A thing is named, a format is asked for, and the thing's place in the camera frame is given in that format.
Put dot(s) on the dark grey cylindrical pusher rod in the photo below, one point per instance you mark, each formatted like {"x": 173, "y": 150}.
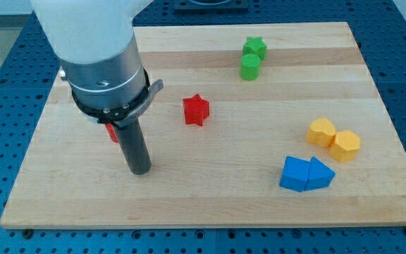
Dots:
{"x": 133, "y": 146}

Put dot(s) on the black tool clamp ring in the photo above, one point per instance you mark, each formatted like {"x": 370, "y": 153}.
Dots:
{"x": 115, "y": 106}

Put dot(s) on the red circle block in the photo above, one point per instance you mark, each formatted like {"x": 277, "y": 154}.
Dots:
{"x": 111, "y": 132}

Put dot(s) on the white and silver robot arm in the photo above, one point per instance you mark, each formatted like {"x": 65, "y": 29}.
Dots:
{"x": 97, "y": 49}

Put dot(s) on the light wooden board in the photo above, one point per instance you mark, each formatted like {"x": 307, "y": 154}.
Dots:
{"x": 226, "y": 173}

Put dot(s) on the red star block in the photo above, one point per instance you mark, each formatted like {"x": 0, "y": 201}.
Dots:
{"x": 196, "y": 110}

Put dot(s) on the green cylinder block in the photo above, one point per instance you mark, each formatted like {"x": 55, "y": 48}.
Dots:
{"x": 249, "y": 69}

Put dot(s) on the green star block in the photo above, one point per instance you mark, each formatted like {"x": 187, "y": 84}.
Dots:
{"x": 256, "y": 46}

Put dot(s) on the blue cube block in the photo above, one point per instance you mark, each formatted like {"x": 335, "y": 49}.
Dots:
{"x": 295, "y": 174}

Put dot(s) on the yellow heart block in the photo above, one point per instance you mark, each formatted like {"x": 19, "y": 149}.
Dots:
{"x": 321, "y": 132}

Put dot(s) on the blue triangle block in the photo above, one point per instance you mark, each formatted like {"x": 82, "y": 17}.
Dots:
{"x": 320, "y": 175}

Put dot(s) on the yellow hexagon block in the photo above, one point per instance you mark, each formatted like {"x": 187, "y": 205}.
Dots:
{"x": 345, "y": 146}

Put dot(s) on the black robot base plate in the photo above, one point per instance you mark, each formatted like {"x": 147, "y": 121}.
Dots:
{"x": 203, "y": 6}

